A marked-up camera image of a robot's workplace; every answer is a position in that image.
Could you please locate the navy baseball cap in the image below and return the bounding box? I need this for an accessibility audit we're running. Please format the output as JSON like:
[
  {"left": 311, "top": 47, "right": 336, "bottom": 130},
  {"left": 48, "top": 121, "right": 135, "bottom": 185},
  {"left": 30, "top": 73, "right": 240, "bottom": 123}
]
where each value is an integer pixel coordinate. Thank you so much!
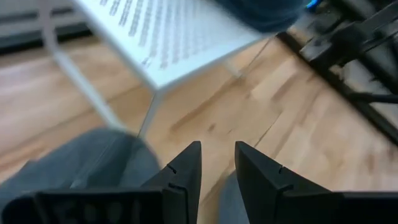
[{"left": 213, "top": 0, "right": 308, "bottom": 34}]

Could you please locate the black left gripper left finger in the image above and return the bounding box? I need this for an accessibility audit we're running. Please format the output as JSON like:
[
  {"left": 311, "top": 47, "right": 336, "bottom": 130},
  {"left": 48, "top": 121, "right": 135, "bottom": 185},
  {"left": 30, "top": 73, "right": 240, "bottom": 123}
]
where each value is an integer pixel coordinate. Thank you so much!
[{"left": 141, "top": 141, "right": 203, "bottom": 224}]

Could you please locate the white perforated metal rack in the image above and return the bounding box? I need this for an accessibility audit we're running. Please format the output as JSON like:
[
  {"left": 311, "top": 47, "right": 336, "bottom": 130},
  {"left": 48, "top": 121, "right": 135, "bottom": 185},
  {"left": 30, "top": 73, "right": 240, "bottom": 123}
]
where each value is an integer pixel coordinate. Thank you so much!
[{"left": 37, "top": 0, "right": 275, "bottom": 139}]

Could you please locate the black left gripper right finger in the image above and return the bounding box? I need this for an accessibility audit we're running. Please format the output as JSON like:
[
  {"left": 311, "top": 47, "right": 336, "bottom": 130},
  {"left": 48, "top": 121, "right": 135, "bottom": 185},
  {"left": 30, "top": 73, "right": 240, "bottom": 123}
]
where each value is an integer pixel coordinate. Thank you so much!
[{"left": 234, "top": 141, "right": 343, "bottom": 224}]

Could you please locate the grey baseball cap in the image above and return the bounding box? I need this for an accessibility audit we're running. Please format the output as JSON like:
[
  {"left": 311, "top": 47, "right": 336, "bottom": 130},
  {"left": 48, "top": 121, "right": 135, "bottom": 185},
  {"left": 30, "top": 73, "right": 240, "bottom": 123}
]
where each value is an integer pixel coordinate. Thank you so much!
[{"left": 0, "top": 126, "right": 250, "bottom": 224}]

